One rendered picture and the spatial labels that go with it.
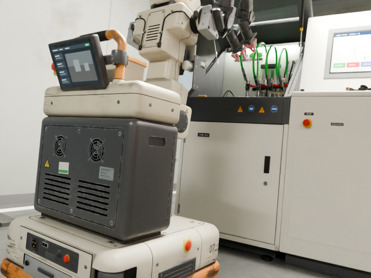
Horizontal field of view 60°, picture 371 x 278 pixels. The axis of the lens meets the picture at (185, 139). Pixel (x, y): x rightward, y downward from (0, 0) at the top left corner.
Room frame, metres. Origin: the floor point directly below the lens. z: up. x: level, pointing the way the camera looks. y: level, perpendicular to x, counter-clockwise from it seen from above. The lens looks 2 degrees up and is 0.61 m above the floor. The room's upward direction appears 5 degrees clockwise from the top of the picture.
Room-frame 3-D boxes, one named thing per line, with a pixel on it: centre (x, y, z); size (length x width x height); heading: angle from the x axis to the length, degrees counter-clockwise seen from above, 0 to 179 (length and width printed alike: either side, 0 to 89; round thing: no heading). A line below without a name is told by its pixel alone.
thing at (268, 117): (2.01, -0.28, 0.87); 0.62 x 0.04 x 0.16; 61
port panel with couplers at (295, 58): (2.32, -0.74, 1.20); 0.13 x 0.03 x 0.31; 61
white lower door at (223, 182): (1.99, -0.27, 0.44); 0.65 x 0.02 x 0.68; 61
